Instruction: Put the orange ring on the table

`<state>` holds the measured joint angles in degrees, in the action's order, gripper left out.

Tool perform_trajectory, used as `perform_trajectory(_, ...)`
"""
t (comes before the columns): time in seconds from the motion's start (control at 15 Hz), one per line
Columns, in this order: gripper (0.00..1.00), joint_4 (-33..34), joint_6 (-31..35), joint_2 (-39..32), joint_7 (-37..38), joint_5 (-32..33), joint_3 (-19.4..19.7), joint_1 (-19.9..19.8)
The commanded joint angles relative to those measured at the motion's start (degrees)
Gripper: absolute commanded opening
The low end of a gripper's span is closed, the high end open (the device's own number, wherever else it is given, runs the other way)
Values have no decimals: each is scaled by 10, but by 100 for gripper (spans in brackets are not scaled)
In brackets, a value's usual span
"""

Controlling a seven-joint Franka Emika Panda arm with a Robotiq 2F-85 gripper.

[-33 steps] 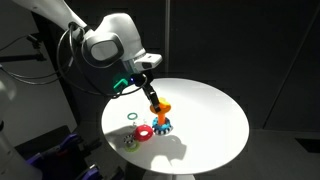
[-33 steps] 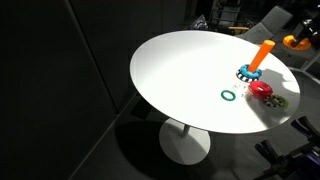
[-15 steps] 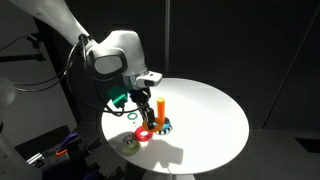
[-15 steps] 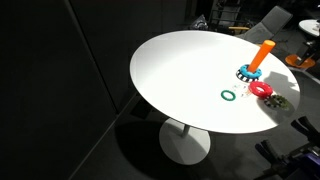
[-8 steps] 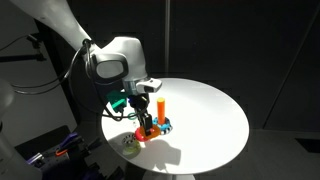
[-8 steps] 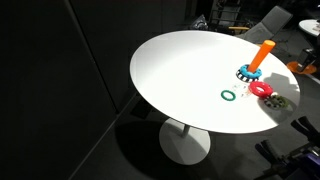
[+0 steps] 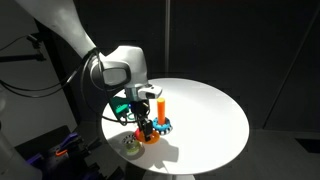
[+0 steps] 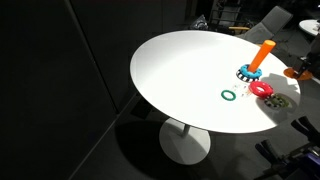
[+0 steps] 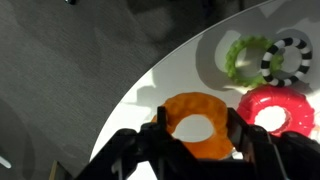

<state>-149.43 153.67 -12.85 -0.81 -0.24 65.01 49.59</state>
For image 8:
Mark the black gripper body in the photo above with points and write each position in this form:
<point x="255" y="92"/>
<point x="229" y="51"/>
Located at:
<point x="311" y="61"/>

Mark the small white side table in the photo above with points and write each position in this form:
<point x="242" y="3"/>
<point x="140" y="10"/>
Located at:
<point x="310" y="26"/>

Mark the grey lounge chair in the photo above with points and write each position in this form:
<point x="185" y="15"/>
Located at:
<point x="268" y="27"/>

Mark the black equipment foreground right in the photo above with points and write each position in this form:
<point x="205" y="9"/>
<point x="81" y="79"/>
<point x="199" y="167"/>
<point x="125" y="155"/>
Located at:
<point x="302" y="163"/>

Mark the orange stacking toy post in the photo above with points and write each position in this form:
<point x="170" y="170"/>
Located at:
<point x="264" y="50"/>

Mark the white round table pedestal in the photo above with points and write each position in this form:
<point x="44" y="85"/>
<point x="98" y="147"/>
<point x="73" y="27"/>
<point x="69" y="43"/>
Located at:
<point x="183" y="143"/>

